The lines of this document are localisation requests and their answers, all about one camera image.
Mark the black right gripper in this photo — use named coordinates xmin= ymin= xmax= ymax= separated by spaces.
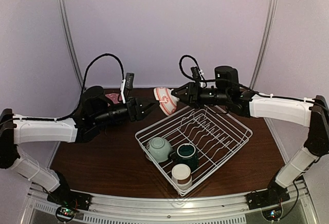
xmin=173 ymin=80 xmax=230 ymax=107

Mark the pink white floral bowl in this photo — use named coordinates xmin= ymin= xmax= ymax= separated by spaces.
xmin=153 ymin=87 xmax=179 ymax=116

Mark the dark green mug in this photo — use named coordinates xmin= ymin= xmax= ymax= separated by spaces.
xmin=169 ymin=143 xmax=199 ymax=171

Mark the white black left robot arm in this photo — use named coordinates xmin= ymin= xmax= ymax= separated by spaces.
xmin=1 ymin=86 xmax=159 ymax=206

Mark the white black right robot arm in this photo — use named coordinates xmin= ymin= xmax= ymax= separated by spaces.
xmin=170 ymin=66 xmax=328 ymax=204

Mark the pale green bowl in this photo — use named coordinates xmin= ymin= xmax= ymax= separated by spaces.
xmin=147 ymin=137 xmax=173 ymax=163

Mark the white brown cup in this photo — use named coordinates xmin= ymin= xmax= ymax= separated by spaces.
xmin=171 ymin=163 xmax=192 ymax=190

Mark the left circuit board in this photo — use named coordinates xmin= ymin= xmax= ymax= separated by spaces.
xmin=55 ymin=206 xmax=77 ymax=222

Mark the circuit board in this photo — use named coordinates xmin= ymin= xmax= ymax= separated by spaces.
xmin=55 ymin=206 xmax=77 ymax=222
xmin=262 ymin=207 xmax=283 ymax=221

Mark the right circuit board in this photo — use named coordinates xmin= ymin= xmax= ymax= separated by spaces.
xmin=262 ymin=207 xmax=283 ymax=221

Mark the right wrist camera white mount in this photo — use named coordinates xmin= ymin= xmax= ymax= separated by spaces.
xmin=190 ymin=66 xmax=207 ymax=88

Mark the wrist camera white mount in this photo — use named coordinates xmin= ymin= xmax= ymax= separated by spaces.
xmin=120 ymin=72 xmax=135 ymax=104
xmin=190 ymin=66 xmax=207 ymax=88

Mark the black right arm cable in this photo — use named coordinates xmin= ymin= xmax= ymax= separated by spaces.
xmin=178 ymin=54 xmax=206 ymax=83

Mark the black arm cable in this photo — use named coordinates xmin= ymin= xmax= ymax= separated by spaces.
xmin=178 ymin=54 xmax=206 ymax=83
xmin=82 ymin=53 xmax=124 ymax=94

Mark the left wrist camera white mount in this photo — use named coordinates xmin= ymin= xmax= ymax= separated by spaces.
xmin=120 ymin=72 xmax=135 ymax=104

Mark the white wire dish rack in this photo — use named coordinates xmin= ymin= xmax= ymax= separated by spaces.
xmin=135 ymin=106 xmax=252 ymax=197

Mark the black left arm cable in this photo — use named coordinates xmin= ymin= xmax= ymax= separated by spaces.
xmin=82 ymin=53 xmax=124 ymax=94

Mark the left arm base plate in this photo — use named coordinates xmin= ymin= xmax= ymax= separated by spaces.
xmin=44 ymin=189 xmax=92 ymax=211

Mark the front aluminium rail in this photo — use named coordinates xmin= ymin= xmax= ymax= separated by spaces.
xmin=19 ymin=180 xmax=320 ymax=223

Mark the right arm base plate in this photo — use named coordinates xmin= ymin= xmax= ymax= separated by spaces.
xmin=246 ymin=190 xmax=290 ymax=210

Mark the right aluminium frame post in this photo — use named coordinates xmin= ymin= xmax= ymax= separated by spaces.
xmin=249 ymin=0 xmax=278 ymax=89

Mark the aluminium frame post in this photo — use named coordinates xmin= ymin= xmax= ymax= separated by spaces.
xmin=249 ymin=0 xmax=278 ymax=89
xmin=57 ymin=0 xmax=84 ymax=89

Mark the left aluminium frame post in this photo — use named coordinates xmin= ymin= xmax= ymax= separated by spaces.
xmin=57 ymin=0 xmax=84 ymax=89

